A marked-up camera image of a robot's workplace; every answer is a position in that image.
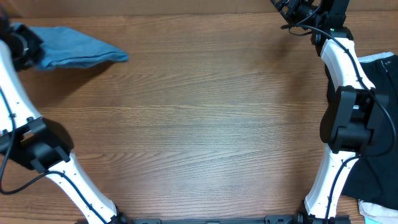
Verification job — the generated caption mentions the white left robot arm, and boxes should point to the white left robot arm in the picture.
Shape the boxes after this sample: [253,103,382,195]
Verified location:
[1,11,131,224]

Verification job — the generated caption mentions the light blue denim jeans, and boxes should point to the light blue denim jeans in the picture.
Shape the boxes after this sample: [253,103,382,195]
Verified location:
[27,26,129,70]

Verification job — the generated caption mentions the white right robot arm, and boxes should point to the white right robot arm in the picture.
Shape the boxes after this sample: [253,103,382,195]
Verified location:
[264,0,392,223]

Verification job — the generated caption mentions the white cloth under black garment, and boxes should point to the white cloth under black garment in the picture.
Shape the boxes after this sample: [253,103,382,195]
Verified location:
[358,52,394,63]

